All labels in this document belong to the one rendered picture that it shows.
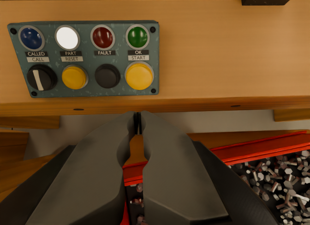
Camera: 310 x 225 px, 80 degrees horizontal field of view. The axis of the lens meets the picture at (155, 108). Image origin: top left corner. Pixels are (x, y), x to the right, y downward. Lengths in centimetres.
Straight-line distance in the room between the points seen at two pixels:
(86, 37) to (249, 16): 22
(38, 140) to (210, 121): 103
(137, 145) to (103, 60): 17
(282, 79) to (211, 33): 11
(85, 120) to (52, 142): 23
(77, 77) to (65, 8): 12
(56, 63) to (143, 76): 9
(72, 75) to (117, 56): 5
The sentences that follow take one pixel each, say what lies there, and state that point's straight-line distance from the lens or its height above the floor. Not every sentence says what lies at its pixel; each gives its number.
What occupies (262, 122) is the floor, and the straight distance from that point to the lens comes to 133.
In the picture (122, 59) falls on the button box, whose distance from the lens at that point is 21.
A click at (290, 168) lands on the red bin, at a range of 31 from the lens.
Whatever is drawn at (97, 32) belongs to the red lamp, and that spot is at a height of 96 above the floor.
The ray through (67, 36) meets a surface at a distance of 21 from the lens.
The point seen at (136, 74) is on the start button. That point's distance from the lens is 20.
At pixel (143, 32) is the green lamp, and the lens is 20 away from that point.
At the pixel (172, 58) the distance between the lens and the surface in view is 25.
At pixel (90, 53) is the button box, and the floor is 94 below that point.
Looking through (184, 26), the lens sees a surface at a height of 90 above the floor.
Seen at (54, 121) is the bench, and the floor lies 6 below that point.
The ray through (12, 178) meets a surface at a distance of 88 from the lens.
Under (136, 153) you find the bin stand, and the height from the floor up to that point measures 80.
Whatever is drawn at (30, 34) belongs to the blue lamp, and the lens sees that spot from 23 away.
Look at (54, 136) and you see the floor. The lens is 126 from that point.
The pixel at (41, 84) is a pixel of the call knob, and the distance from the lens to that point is 23.
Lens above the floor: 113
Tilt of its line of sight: 82 degrees down
